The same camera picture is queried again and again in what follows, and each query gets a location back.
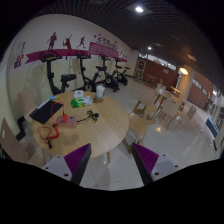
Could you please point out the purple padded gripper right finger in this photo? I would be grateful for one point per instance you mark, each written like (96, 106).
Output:
(151, 165)

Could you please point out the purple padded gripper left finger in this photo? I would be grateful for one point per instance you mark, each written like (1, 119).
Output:
(72, 166)

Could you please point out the red charger plug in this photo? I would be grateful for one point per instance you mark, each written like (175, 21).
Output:
(65, 117)

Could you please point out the pink power strip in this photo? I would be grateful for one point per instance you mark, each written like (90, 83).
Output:
(71, 122)

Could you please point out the round wooden table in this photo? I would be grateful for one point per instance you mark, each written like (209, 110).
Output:
(104, 135)

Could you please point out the black laptop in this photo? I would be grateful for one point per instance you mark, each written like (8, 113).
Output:
(44, 113)

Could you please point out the green wet wipes pack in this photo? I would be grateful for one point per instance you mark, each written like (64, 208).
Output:
(81, 102)

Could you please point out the round white table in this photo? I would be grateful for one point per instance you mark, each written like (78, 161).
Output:
(165, 95)

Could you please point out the white tissue box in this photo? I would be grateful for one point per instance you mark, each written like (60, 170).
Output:
(78, 93)

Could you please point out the white cup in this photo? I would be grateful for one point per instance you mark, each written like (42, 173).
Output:
(100, 91)

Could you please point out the black charger with cable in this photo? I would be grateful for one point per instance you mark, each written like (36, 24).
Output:
(91, 115)

